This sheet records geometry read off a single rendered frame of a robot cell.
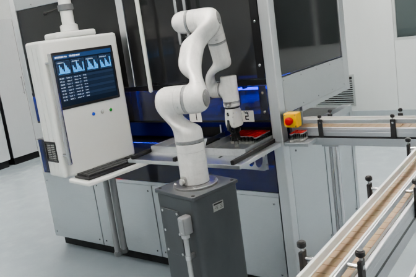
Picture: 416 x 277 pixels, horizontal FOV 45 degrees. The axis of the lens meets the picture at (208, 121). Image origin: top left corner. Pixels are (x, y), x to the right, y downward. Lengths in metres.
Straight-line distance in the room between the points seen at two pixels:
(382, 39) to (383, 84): 0.60
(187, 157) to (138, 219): 1.41
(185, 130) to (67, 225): 2.14
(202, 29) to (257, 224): 1.19
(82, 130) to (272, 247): 1.23
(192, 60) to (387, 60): 5.23
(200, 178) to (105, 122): 1.05
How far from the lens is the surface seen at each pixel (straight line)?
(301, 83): 2.79
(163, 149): 2.70
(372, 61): 7.19
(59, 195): 3.96
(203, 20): 2.17
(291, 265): 2.84
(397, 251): 1.43
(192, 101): 1.99
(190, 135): 2.03
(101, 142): 2.97
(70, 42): 2.87
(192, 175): 2.07
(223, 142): 2.69
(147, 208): 3.31
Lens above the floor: 1.49
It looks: 10 degrees down
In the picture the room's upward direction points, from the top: 8 degrees counter-clockwise
